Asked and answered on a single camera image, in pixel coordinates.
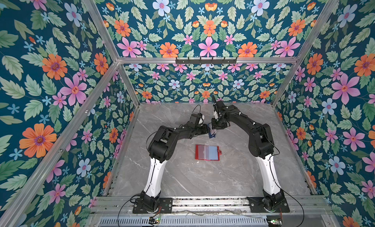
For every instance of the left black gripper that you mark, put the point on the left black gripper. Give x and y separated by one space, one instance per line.
204 129

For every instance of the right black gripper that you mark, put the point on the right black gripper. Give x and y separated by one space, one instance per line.
218 123

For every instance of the red card holder wallet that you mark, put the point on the red card holder wallet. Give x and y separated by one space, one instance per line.
207 152

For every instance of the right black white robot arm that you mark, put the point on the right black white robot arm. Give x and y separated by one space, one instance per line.
261 146

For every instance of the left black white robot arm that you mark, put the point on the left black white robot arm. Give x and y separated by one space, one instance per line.
161 149

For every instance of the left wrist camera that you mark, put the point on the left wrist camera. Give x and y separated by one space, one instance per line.
197 119

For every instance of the black hook rail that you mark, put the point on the black hook rail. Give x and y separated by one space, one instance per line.
207 60

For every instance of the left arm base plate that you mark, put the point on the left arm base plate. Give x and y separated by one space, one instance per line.
152 206

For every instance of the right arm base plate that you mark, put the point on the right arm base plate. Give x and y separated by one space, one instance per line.
260 205

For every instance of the white perforated cable tray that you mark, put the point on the white perforated cable tray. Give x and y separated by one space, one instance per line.
184 221

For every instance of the aluminium front rail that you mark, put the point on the aluminium front rail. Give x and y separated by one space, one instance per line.
298 205

